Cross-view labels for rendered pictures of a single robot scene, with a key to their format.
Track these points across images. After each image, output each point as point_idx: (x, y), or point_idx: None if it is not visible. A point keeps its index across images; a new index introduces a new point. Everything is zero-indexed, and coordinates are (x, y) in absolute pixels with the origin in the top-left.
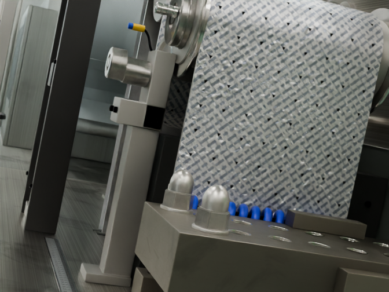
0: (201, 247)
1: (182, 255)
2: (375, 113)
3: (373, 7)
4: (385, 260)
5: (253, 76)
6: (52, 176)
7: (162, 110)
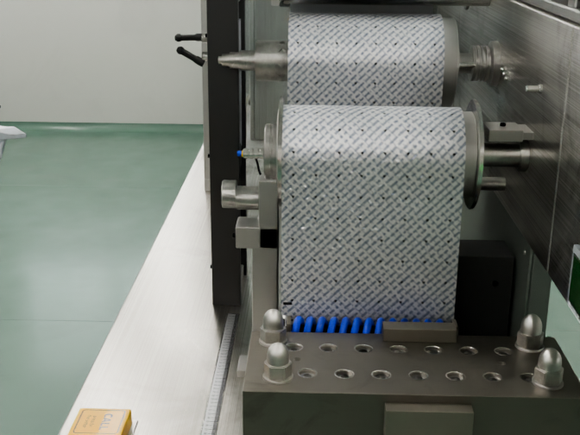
0: (261, 400)
1: (248, 406)
2: (509, 180)
3: (508, 59)
4: (436, 387)
5: (337, 205)
6: (227, 257)
7: (274, 231)
